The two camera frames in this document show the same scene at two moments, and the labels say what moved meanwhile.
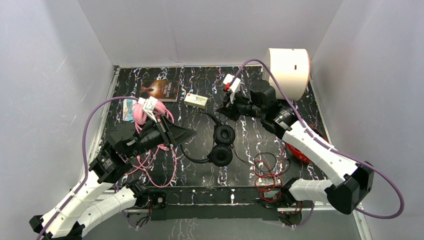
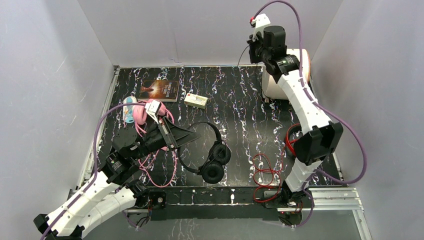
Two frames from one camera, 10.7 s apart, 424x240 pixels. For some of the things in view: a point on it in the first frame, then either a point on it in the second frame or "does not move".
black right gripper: [228, 108] -> [252, 44]
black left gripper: [167, 133] does not move
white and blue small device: [128, 107] does not move
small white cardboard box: [195, 100] does not move
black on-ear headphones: [224, 135] -> [212, 171]
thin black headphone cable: [265, 162] -> [242, 54]
